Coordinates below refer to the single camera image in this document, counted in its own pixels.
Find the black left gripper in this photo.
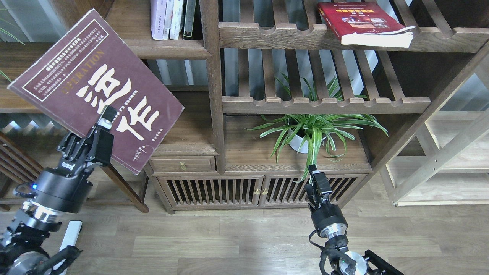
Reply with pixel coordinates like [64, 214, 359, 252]
[17, 105, 117, 223]

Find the dark wooden side table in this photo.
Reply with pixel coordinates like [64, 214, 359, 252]
[0, 42, 149, 213]

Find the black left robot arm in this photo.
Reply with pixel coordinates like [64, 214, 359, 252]
[1, 105, 117, 275]

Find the slatted cabinet door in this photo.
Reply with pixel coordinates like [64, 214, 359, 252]
[258, 174, 366, 207]
[157, 176, 263, 210]

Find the dark slatted wooden bench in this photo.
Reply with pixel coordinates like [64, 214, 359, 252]
[0, 133, 66, 211]

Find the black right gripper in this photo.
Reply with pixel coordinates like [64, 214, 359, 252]
[305, 164, 348, 239]

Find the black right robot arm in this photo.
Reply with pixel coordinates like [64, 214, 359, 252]
[304, 164, 402, 275]

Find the white book middle upright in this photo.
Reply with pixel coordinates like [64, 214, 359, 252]
[169, 0, 186, 40]

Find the left slatted cabinet door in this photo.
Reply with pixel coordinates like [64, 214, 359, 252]
[157, 176, 263, 210]

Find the dark wooden bookshelf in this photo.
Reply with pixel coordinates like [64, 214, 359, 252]
[49, 0, 488, 211]

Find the green plant leaves left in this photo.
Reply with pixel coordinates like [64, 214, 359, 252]
[0, 8, 25, 86]

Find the dark maroon book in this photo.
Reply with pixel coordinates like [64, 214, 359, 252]
[8, 9, 184, 174]

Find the dark green upright book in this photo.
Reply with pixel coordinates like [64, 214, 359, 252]
[182, 0, 197, 40]

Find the small wooden drawer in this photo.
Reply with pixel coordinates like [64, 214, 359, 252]
[149, 155, 215, 173]

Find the light wooden rack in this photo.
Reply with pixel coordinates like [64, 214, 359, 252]
[378, 57, 489, 207]

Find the white lavender book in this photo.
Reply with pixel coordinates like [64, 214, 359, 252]
[150, 0, 167, 40]

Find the green spider plant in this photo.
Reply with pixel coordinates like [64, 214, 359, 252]
[244, 73, 389, 184]

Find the white metal base bar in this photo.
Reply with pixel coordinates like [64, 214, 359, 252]
[59, 220, 83, 252]

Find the right slatted cabinet door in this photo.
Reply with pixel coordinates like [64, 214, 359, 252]
[258, 174, 366, 207]

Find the red book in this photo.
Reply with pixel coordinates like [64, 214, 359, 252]
[317, 2, 414, 48]

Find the white plant pot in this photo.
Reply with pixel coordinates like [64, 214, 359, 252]
[289, 130, 314, 154]

